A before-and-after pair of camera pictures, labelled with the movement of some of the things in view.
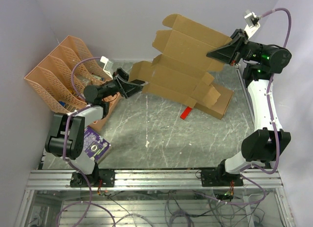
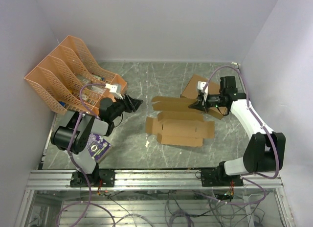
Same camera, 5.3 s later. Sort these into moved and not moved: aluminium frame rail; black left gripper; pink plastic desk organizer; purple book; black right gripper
Moved: black left gripper; black right gripper
Not moved: purple book; pink plastic desk organizer; aluminium frame rail
